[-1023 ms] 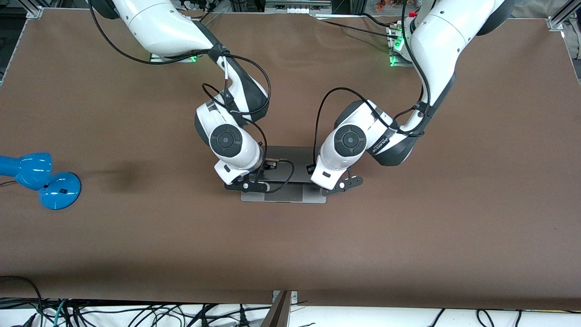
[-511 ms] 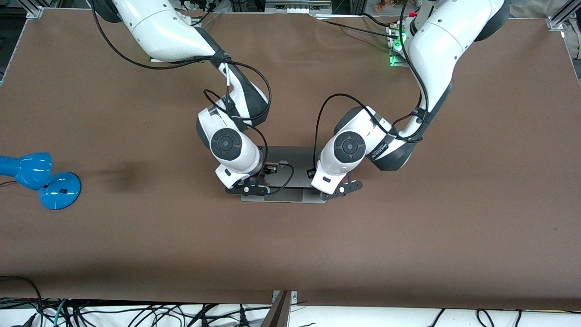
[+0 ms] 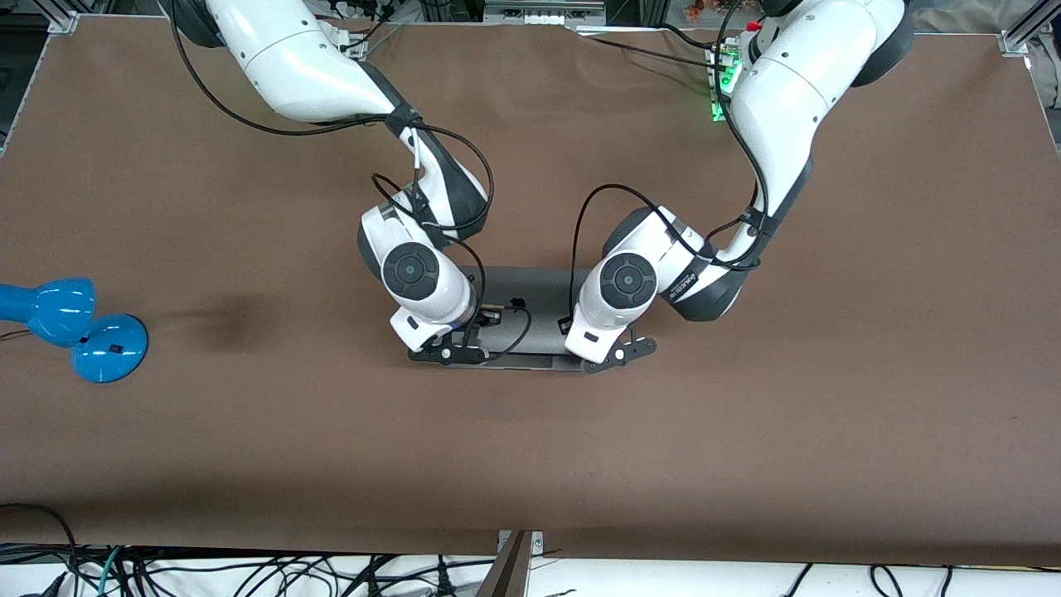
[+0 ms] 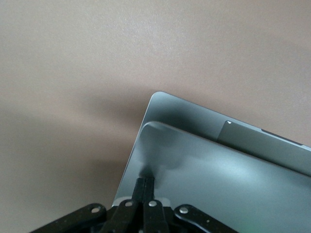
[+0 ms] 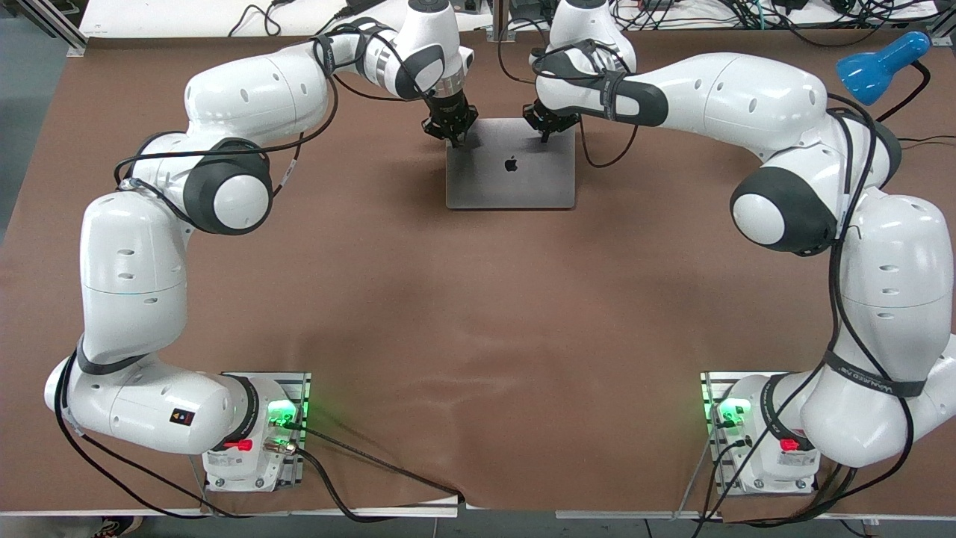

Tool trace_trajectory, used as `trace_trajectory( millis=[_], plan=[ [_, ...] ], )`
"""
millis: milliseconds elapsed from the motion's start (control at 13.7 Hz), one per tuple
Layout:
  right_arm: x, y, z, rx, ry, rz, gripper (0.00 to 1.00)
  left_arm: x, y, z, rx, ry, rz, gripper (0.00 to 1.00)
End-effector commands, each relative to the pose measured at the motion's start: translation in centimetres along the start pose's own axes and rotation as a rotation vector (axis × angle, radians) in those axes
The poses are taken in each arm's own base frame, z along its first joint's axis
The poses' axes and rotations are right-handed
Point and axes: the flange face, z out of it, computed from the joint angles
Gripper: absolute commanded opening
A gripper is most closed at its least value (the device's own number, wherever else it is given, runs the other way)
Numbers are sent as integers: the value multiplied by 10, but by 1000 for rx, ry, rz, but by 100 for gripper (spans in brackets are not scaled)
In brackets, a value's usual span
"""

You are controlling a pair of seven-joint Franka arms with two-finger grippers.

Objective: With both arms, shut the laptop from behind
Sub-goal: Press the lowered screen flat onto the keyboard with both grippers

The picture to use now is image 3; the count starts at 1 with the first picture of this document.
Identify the grey laptop with black keyboard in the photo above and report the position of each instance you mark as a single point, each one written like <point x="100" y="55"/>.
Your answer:
<point x="539" y="319"/>

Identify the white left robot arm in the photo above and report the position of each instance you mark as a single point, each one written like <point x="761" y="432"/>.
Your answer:
<point x="787" y="108"/>

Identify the colourful patterned object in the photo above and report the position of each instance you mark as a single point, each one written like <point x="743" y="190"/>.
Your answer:
<point x="713" y="10"/>

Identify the grey power strip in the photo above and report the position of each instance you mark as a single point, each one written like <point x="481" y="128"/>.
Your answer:
<point x="543" y="15"/>

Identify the blue desk lamp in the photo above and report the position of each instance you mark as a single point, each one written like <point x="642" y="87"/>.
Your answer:
<point x="108" y="348"/>

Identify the small metal edge bracket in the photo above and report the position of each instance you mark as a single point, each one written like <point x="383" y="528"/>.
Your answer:
<point x="535" y="543"/>

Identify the grey slanted post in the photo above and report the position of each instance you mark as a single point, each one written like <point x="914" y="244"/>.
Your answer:
<point x="506" y="576"/>

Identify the aluminium frame rail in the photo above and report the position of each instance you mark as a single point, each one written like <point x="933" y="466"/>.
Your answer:
<point x="1044" y="99"/>
<point x="25" y="91"/>

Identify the aluminium corner bracket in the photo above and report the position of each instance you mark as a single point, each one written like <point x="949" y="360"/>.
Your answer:
<point x="63" y="21"/>
<point x="1013" y="41"/>

